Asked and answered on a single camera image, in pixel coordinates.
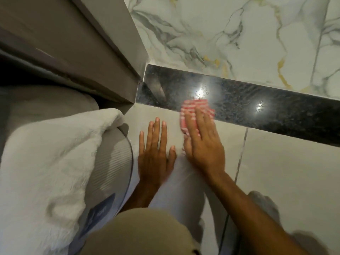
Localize white fluffy blanket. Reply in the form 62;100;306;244
0;108;126;255

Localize person's left hand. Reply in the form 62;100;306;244
137;117;177;186

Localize red white checked cloth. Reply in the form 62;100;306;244
180;99;216;137

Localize person's left forearm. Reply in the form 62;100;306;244
121;181;166;212

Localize white trousers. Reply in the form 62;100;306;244
150;155;241;255

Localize person's right hand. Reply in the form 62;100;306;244
183;105;226;180

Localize black granite skirting strip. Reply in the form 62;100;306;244
135;64;340;144

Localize grey sock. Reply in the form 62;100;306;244
248;191;281;233

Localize grey bed sheet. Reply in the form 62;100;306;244
0;85;100;157

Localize beige shirt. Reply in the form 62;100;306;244
79;208;203;255

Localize grey mattress with blue label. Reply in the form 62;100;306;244
77;123;134;246

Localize person's right forearm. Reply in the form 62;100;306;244
208;170;310;255

